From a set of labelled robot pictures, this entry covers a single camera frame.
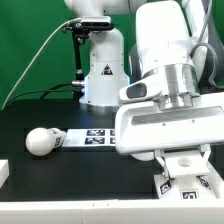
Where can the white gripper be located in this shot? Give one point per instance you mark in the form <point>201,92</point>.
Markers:
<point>165,111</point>

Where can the white lamp base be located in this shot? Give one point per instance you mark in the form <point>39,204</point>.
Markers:
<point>188,177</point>

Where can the white lamp bulb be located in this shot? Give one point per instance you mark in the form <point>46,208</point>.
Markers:
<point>41,141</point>

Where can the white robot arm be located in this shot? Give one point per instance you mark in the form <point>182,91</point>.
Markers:
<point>162,39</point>

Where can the white lamp shade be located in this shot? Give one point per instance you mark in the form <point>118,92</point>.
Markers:
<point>148,156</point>

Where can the white tag sheet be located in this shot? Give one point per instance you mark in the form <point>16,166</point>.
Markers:
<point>89,138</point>

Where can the white left border block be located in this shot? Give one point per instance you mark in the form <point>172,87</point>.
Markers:
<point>4,171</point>

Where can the white front border rail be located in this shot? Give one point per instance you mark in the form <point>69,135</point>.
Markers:
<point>114,212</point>

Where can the black camera on stand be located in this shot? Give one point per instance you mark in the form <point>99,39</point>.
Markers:
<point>80,32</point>

